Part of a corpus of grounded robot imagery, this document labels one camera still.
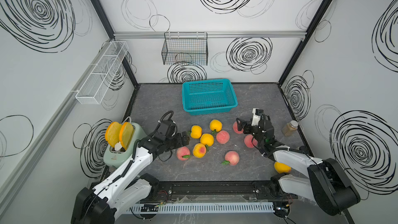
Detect brown spice jar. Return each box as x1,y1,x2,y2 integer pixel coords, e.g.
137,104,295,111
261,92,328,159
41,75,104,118
282,120,299,136

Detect pink peach bottom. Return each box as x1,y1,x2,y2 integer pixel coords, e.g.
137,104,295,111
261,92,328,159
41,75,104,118
221,151,239,166

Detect right yellow toast slice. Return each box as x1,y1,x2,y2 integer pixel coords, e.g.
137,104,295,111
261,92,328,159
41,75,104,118
119,122,134,150

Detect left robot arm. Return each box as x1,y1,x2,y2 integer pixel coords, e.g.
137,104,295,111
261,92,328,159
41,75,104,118
71,119,190,224

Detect black wire wall basket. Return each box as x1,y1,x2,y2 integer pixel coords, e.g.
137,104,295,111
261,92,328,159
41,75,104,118
161,32,208,66

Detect yellow peach top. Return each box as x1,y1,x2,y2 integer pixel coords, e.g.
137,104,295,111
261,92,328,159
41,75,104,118
209,119,222,135

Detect white mesh wall shelf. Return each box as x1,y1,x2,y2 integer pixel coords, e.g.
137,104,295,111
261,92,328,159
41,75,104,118
75,40,129,105

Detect yellow red peach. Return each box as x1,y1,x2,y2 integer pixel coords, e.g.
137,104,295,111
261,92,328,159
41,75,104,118
193,143,207,158

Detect pink peach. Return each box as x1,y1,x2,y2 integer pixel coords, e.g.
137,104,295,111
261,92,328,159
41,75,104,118
216,130,230,144
233,122,244,134
176,146,191,161
221,151,239,166
244,134,258,148

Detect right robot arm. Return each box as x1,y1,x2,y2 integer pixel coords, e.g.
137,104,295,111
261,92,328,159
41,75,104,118
235,108,361,216

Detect white slotted cable duct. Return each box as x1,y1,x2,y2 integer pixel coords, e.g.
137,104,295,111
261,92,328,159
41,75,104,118
126,202,275,215

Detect yellow toast slice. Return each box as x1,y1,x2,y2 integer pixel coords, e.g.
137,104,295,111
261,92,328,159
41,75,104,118
105,122,122,148
119,122,134,150

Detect left yellow toast slice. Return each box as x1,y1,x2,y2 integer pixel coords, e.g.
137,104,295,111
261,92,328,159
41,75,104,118
105,122,122,148

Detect mint green toaster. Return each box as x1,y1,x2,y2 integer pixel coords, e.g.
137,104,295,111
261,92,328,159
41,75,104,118
103,122,147,168

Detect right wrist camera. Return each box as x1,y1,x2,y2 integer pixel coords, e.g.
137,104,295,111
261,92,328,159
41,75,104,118
251,108,263,126

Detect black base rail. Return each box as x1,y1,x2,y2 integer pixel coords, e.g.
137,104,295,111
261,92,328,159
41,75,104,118
86,179,338,201

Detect teal plastic basket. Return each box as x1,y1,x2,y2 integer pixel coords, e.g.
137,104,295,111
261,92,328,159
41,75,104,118
181,79,238,116

